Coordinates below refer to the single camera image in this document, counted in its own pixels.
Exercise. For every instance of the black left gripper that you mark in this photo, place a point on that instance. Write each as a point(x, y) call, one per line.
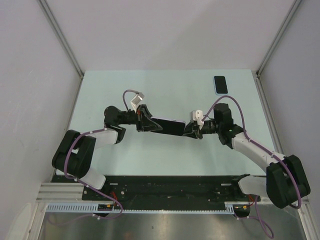
point(143, 122)

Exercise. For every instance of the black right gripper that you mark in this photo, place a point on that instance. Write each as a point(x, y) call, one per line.
point(195, 131)

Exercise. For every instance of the phone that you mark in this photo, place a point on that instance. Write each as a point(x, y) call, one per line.
point(170, 126)
point(220, 85)

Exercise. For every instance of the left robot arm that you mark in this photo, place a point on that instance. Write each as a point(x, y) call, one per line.
point(74, 155)

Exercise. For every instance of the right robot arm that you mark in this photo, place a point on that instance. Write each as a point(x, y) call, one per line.
point(285, 181)

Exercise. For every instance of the phone in blue case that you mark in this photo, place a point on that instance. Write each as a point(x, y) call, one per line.
point(220, 85)

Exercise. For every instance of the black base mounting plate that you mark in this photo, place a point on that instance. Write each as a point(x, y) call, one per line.
point(221, 184)

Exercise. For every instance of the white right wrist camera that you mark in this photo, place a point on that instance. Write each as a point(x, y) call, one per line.
point(197, 116)

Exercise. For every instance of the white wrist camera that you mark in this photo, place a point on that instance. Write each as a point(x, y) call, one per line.
point(137, 100)
point(197, 116)

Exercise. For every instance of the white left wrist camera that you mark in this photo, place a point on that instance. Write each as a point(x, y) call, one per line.
point(137, 100)

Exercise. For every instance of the aluminium front rail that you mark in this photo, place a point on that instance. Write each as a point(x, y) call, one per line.
point(128, 196)

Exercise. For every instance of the left aluminium frame post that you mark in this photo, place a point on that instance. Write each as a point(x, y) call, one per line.
point(52, 20)

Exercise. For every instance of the aluminium frame post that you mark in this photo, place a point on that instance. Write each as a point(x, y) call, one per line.
point(279, 35)
point(52, 20)

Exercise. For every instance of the right aluminium frame post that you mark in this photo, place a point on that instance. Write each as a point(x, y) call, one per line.
point(279, 35)

